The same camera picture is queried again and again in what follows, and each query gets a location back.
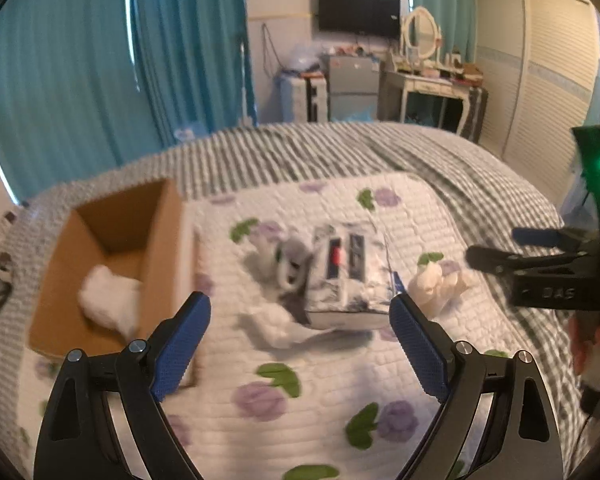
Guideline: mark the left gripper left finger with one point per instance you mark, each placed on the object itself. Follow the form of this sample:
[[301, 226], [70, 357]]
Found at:
[[77, 439]]

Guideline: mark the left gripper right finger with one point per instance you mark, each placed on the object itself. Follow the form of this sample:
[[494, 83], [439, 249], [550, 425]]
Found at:
[[520, 438]]

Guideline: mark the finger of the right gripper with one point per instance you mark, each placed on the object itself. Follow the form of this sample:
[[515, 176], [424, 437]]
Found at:
[[562, 239], [565, 265]]

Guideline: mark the cream knotted sock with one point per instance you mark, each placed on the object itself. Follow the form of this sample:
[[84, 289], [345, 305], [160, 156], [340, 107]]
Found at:
[[436, 284]]

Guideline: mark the blue tissue pack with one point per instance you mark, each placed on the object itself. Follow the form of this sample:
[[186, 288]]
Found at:
[[350, 280]]

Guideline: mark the white blue sock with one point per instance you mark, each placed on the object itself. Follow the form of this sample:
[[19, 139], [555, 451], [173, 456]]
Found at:
[[111, 301]]

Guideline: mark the right hand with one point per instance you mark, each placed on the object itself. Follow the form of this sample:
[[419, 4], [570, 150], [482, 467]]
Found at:
[[585, 354]]

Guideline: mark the grey checked bed sheet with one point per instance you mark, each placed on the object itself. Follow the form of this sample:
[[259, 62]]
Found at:
[[487, 200]]

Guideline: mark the cream louvred wardrobe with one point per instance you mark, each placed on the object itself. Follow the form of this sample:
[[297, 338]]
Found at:
[[540, 61]]

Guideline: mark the white dressing table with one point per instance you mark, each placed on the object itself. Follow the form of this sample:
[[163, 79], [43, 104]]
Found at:
[[395, 88]]

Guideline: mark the white grey sock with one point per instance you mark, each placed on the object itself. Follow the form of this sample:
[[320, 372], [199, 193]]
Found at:
[[283, 262]]

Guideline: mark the grey mini fridge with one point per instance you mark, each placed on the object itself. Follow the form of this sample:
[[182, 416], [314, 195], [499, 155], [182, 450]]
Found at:
[[353, 87]]

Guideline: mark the brown cardboard box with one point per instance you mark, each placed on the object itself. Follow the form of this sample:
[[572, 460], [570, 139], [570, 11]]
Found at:
[[136, 235]]

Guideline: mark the white crumpled sock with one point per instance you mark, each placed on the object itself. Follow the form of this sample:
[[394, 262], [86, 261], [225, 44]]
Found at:
[[277, 327]]

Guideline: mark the white oval mirror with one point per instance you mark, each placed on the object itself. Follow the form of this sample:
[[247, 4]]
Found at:
[[421, 38]]

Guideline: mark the white storage cabinet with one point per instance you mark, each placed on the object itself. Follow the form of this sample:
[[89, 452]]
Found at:
[[303, 99]]

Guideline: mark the teal window curtain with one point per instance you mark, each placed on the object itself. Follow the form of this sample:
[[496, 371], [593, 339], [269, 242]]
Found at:
[[89, 85]]

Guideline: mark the black wall television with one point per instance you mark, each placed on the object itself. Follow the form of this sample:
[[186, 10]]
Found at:
[[377, 18]]

